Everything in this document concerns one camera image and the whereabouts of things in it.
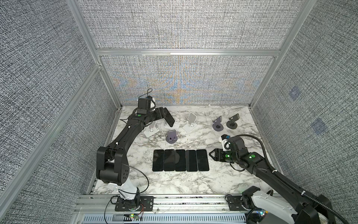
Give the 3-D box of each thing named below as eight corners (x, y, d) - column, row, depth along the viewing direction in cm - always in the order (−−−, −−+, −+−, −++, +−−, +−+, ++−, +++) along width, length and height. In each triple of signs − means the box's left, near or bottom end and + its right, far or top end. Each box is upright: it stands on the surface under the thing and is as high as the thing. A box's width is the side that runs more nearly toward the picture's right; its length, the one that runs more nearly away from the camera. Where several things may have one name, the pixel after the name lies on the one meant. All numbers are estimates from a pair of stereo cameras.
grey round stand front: (166, 143, 99) (165, 139, 95) (166, 134, 104) (166, 129, 100) (177, 143, 99) (177, 139, 95) (177, 134, 104) (177, 129, 100)
